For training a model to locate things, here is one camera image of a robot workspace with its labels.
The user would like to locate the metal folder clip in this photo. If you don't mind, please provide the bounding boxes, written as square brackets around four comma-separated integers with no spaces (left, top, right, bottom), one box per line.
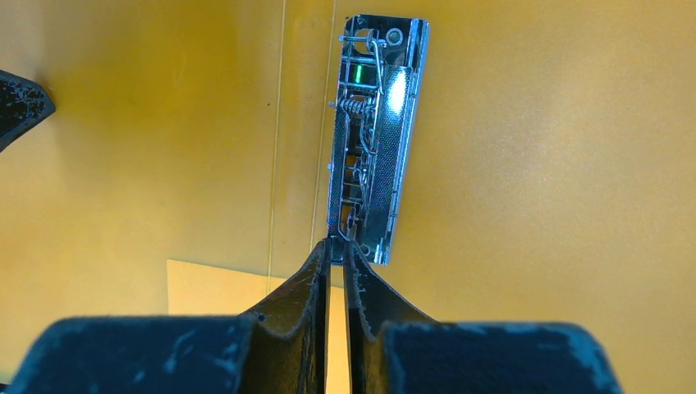
[327,14,430,266]

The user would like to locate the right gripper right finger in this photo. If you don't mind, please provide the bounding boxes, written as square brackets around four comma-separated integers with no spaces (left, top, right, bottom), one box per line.
[343,242,622,393]

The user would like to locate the orange plastic folder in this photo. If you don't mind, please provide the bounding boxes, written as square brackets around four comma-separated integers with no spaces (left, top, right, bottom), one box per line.
[1,1,695,393]

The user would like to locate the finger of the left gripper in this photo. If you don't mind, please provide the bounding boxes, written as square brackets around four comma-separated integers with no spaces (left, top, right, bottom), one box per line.
[1,71,56,151]

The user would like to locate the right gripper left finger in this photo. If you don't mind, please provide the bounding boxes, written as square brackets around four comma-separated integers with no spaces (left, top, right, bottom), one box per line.
[7,240,330,393]

